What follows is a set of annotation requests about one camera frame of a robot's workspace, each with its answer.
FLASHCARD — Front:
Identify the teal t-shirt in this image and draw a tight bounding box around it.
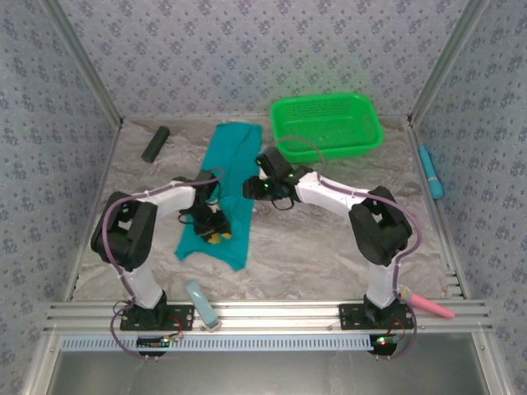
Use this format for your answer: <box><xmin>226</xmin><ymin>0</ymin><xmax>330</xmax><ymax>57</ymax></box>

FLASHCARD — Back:
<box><xmin>175</xmin><ymin>122</ymin><xmax>264</xmax><ymax>272</ymax></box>

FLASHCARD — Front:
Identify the green plastic mesh basket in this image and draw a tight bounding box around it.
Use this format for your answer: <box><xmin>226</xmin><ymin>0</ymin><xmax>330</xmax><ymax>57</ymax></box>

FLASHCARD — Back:
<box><xmin>269</xmin><ymin>92</ymin><xmax>385</xmax><ymax>164</ymax></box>

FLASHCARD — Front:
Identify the blue cylindrical tube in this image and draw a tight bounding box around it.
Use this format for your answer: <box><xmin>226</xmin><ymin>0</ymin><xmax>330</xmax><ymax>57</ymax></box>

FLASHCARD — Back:
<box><xmin>418</xmin><ymin>144</ymin><xmax>445</xmax><ymax>202</ymax></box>

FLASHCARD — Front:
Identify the light blue flat brush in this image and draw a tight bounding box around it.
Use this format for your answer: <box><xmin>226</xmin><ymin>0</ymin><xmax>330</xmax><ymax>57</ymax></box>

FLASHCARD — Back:
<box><xmin>184</xmin><ymin>280</ymin><xmax>223</xmax><ymax>332</ymax></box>

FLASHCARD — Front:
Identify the black rectangular block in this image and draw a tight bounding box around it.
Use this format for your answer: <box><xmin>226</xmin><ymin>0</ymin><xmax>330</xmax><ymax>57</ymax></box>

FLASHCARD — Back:
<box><xmin>141</xmin><ymin>126</ymin><xmax>171</xmax><ymax>164</ymax></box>

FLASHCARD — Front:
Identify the pink cylindrical tube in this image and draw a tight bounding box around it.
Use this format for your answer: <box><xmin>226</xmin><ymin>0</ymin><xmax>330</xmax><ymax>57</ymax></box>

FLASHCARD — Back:
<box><xmin>399</xmin><ymin>286</ymin><xmax>456</xmax><ymax>321</ymax></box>

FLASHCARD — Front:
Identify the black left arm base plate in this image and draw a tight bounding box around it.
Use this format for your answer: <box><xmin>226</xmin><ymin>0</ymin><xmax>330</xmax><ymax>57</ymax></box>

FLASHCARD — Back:
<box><xmin>119</xmin><ymin>303</ymin><xmax>195</xmax><ymax>332</ymax></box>

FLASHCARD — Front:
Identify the long aluminium mounting rail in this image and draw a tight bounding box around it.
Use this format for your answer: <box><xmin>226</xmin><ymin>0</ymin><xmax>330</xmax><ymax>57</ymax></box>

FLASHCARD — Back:
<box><xmin>43</xmin><ymin>300</ymin><xmax>493</xmax><ymax>334</ymax></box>

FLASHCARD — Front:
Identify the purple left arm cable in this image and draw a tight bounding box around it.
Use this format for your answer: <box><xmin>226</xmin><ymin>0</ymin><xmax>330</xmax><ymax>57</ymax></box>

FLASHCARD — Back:
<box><xmin>102</xmin><ymin>166</ymin><xmax>226</xmax><ymax>361</ymax></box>

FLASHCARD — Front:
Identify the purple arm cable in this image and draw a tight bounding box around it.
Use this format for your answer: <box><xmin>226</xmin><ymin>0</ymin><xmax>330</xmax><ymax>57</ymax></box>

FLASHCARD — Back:
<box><xmin>102</xmin><ymin>166</ymin><xmax>226</xmax><ymax>361</ymax></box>
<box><xmin>271</xmin><ymin>136</ymin><xmax>423</xmax><ymax>360</ymax></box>

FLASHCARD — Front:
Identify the white slotted cable duct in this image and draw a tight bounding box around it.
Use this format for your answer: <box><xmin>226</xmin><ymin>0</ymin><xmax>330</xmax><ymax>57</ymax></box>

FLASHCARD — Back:
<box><xmin>59</xmin><ymin>333</ymin><xmax>378</xmax><ymax>353</ymax></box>

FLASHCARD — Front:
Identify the aluminium table side rail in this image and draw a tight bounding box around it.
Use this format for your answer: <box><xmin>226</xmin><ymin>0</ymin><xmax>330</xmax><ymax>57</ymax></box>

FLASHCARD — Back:
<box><xmin>61</xmin><ymin>121</ymin><xmax>124</xmax><ymax>304</ymax></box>
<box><xmin>405</xmin><ymin>117</ymin><xmax>470</xmax><ymax>300</ymax></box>

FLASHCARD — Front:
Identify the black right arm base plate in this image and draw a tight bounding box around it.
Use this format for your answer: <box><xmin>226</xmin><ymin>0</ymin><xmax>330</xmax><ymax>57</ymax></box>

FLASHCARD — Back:
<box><xmin>338</xmin><ymin>303</ymin><xmax>415</xmax><ymax>332</ymax></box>

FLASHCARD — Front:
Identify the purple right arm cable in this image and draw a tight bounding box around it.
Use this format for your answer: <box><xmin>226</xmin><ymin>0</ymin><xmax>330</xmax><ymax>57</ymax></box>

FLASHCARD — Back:
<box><xmin>271</xmin><ymin>136</ymin><xmax>423</xmax><ymax>360</ymax></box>

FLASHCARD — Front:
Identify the aluminium corner post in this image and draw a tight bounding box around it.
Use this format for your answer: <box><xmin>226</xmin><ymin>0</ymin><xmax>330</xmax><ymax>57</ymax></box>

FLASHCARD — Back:
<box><xmin>40</xmin><ymin>0</ymin><xmax>125</xmax><ymax>128</ymax></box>
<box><xmin>407</xmin><ymin>0</ymin><xmax>494</xmax><ymax>127</ymax></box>

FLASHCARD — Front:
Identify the aluminium frame leg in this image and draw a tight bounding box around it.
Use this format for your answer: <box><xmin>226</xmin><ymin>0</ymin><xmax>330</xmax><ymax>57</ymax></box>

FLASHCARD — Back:
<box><xmin>472</xmin><ymin>332</ymin><xmax>514</xmax><ymax>395</ymax></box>
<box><xmin>20</xmin><ymin>332</ymin><xmax>63</xmax><ymax>395</ymax></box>

